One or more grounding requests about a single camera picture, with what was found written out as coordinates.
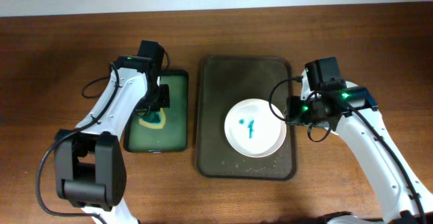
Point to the green and yellow sponge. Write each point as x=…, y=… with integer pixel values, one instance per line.
x=153, y=120

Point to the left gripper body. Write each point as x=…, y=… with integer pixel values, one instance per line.
x=159, y=97

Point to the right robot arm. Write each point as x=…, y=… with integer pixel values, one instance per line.
x=353, y=115

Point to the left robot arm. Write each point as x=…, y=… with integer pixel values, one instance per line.
x=89, y=167

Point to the white plate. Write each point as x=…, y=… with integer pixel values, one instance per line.
x=348, y=85
x=253, y=128

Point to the green water tray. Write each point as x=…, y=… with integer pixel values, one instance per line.
x=173, y=137

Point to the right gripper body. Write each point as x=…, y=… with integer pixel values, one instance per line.
x=302, y=112

